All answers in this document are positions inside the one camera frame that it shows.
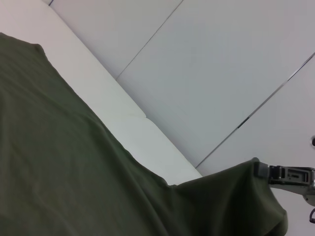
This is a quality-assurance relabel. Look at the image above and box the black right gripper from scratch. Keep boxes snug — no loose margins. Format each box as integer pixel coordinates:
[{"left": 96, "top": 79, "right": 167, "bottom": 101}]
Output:
[{"left": 253, "top": 161, "right": 315, "bottom": 207}]

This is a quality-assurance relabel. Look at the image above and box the dark green FREE T-shirt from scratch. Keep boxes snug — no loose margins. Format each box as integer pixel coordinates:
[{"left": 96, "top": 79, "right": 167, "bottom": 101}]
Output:
[{"left": 0, "top": 32, "right": 288, "bottom": 236}]

